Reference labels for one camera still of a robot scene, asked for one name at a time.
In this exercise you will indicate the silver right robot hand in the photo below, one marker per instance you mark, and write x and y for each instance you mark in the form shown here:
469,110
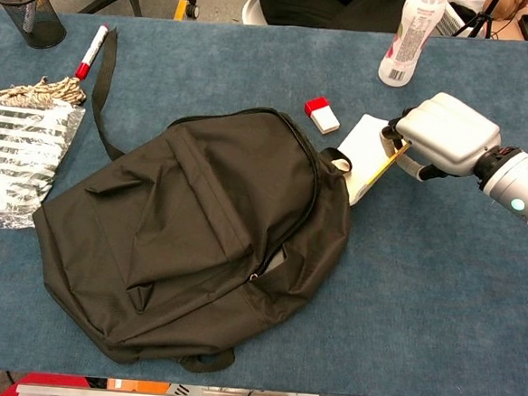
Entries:
449,134

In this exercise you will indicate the white book with yellow spine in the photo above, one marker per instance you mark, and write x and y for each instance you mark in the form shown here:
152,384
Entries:
363,146

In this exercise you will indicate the black backpack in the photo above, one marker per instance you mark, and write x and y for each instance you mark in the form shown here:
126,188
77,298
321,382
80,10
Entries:
200,202

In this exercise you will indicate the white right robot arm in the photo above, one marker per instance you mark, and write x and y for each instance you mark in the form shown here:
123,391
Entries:
518,188

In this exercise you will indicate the white plastic drink bottle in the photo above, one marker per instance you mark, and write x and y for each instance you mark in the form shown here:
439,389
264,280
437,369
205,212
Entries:
408,45

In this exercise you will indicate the black tripod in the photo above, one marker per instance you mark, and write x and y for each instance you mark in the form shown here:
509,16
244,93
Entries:
478,18

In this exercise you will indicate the red and white small box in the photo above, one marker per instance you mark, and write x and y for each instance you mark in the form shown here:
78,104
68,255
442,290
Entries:
326,121

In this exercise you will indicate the blue felt table mat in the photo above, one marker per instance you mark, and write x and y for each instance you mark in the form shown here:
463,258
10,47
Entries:
418,331

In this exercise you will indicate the white marker with red cap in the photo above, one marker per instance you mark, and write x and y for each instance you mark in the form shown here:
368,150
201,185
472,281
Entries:
92,52

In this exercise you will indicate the orange box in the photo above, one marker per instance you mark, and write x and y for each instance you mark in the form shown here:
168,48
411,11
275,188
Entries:
137,386

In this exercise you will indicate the black mesh pen holder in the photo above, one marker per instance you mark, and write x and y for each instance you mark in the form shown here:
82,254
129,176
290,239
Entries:
46,31

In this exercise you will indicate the striped cloth in plastic bag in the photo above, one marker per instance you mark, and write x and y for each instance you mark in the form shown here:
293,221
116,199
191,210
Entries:
17,158

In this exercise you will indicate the white marker with blue cap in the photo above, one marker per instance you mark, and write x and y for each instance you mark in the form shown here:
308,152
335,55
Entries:
32,5

